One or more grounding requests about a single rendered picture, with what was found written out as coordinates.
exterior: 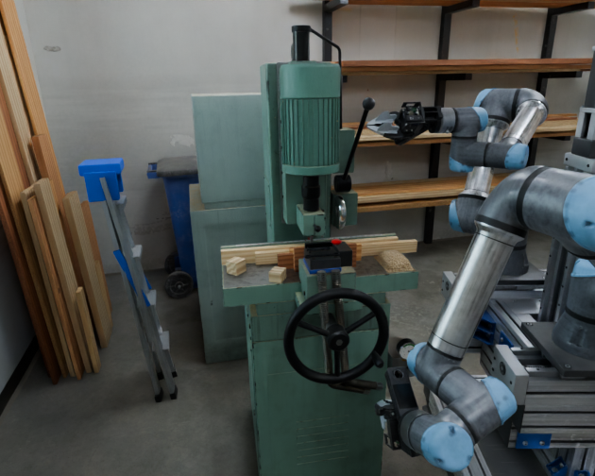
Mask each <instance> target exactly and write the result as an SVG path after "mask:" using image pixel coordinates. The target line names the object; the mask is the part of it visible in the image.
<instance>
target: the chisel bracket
mask: <svg viewBox="0 0 595 476"><path fill-rule="evenodd" d="M325 220H326V217H325V214H324V213H323V212H322V210H321V209H320V208H319V210H317V211H304V210H303V204H297V225H298V227H299V229H300V230H301V232H302V234H303V236H315V235H325V228H326V226H325ZM313 224H316V225H317V226H320V227H321V231H320V232H316V231H315V228H314V226H313Z"/></svg>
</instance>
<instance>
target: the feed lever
mask: <svg viewBox="0 0 595 476"><path fill-rule="evenodd" d="M374 107H375V101H374V99H373V98H371V97H367V98H365V99H364V101H363V108H364V112H363V116H362V119H361V122H360V125H359V127H358V130H357V133H356V136H355V139H354V143H353V146H352V149H351V151H350V154H349V157H348V162H347V166H346V169H345V172H344V175H336V176H335V177H334V181H333V185H334V190H335V192H336V193H340V192H349V191H350V190H351V177H350V175H348V173H349V169H350V166H351V163H352V160H353V157H354V154H355V151H356V148H357V145H358V143H359V140H360V137H361V134H362V131H363V128H364V125H365V122H366V118H367V115H368V112H369V111H371V110H372V109H373V108H374Z"/></svg>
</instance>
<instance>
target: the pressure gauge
mask: <svg viewBox="0 0 595 476"><path fill-rule="evenodd" d="M415 345H416V344H415V342H414V341H413V340H412V339H410V338H404V339H402V340H400V341H399V342H398V344H397V352H398V354H399V356H400V358H401V360H402V361H406V360H407V357H408V354H409V352H408V350H409V351H410V350H413V349H414V346H415Z"/></svg>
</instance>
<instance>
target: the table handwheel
mask: <svg viewBox="0 0 595 476"><path fill-rule="evenodd" d="M339 298H347V299H353V300H356V301H359V302H361V303H363V304H364V305H365V306H366V307H368V308H369V309H370V310H371V311H372V312H370V313H369V314H367V315H365V316H364V317H362V318H361V319H359V320H358V321H356V322H354V323H353V324H351V325H349V326H348V327H346V328H344V327H343V326H342V325H339V324H337V322H336V320H335V318H334V316H333V314H332V313H329V321H328V324H326V330H324V329H322V328H319V327H317V326H314V325H312V324H309V323H307V322H304V321H302V320H301V319H302V318H303V317H304V316H305V315H306V314H307V313H308V312H310V311H311V310H312V309H313V308H314V307H315V306H317V305H319V304H321V303H323V302H326V301H329V300H333V299H339ZM375 316H376V319H377V322H378V326H379V335H378V339H377V343H376V345H375V347H374V349H373V350H375V351H376V352H377V353H378V354H379V355H380V356H382V355H383V352H384V350H385V348H386V345H387V341H388V336H389V325H388V320H387V316H386V314H385V312H384V310H383V308H382V306H381V305H380V304H379V302H378V301H377V300H376V299H374V298H373V297H371V296H370V295H368V294H366V293H364V292H362V291H359V290H356V289H351V288H333V289H329V290H325V291H322V292H319V293H317V294H315V295H313V296H311V297H309V298H307V299H306V300H305V301H303V302H302V303H301V304H300V305H299V306H298V307H297V308H296V309H295V311H294V312H293V313H292V315H291V317H290V318H289V320H288V322H287V325H286V327H285V331H284V336H283V348H284V352H285V355H286V358H287V360H288V362H289V364H290V365H291V367H292V368H293V369H294V370H295V371H296V372H297V373H298V374H299V375H301V376H302V377H304V378H305V379H307V380H309V381H312V382H315V383H324V384H336V383H345V382H348V381H351V380H354V379H356V378H358V377H360V376H361V375H363V374H365V373H366V372H367V371H368V370H369V369H370V368H371V367H373V366H374V363H373V360H372V357H371V353H370V354H369V355H368V357H367V358H366V359H365V360H364V361H362V362H361V363H360V364H359V365H357V366H356V367H354V368H352V369H350V370H347V371H344V372H340V350H343V349H345V348H346V347H347V346H348V345H349V333H351V332H353V331H354V330H356V329H357V328H359V327H360V326H362V325H363V324H365V323H366V322H367V321H369V320H370V319H372V318H373V317H375ZM298 326H299V327H301V328H304V329H306V330H309V331H312V332H316V333H318V334H321V335H323V336H325V339H326V341H327V343H328V346H329V348H330V349H332V350H334V373H333V374H327V373H320V372H316V371H314V370H311V369H310V368H309V367H307V366H306V365H304V364H303V363H302V362H301V361H300V360H299V358H298V356H297V354H296V351H295V346H294V337H295V333H296V329H297V327H298ZM373 350H372V351H373ZM372 351H371V352H372Z"/></svg>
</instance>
